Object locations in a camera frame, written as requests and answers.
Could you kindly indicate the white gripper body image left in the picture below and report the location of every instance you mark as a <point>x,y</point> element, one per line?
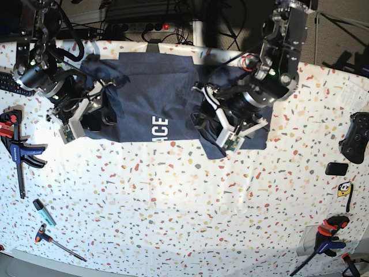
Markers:
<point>68,112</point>

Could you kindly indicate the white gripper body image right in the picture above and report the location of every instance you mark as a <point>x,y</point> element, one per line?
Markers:
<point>233,134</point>

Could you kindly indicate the blue grey T-shirt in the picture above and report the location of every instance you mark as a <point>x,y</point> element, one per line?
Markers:
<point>153,100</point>

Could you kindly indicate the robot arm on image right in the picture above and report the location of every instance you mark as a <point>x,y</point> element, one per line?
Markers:
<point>273,73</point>

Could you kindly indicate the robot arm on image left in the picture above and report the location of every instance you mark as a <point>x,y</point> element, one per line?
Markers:
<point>45,69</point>

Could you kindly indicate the blue black bar clamp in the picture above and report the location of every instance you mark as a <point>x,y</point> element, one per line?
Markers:
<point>17,148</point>

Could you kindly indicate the black table edge clamp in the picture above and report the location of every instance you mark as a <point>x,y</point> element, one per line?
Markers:
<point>153,46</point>

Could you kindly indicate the black TV remote control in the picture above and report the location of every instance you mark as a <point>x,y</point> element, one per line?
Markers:
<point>8,84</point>

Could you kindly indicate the light blue highlighter marker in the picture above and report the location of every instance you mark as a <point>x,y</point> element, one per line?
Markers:
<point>42,210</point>

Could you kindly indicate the black power adapter brick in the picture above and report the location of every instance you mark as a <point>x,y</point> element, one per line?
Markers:
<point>84,34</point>

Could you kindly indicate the white power strip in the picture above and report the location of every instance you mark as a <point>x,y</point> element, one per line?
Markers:
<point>140,27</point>

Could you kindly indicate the small black box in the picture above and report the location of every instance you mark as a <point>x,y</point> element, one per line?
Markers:
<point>336,169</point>

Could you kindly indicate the black game controller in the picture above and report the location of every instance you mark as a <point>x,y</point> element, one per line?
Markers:
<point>354,144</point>

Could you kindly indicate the white paper sheet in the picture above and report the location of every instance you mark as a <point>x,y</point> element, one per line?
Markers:
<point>354,98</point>

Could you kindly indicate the blue bar clamp right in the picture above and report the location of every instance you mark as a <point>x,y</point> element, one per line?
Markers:
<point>326,240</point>

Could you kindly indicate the red black clamp corner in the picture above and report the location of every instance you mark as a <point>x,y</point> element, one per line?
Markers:
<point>351,265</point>

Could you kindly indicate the white table leg post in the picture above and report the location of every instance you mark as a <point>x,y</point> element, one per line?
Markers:
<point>198,33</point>

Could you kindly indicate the orange T-handle hex key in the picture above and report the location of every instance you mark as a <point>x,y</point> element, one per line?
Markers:
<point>41,235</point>

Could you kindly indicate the yellow tag with black strap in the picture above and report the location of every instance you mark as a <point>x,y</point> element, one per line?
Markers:
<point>346,189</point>

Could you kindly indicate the white metal rack frame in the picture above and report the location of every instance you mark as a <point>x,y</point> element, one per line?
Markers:
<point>340,42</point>

